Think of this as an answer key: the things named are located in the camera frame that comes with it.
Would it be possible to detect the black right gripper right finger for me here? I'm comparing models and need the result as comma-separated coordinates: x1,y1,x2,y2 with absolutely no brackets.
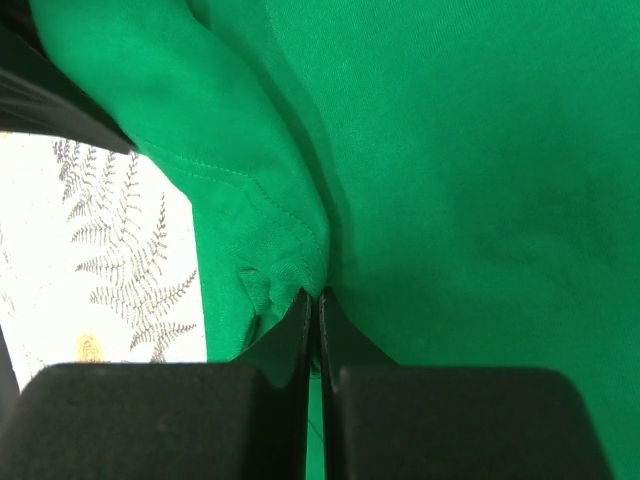
318,290,613,479

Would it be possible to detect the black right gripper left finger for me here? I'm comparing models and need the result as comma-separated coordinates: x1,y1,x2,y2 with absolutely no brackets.
1,293,313,479

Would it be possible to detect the green t shirt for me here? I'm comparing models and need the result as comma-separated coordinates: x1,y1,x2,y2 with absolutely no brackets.
30,1,639,479

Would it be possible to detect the floral patterned table cloth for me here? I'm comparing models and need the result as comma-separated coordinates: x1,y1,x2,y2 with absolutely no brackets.
1,132,206,386

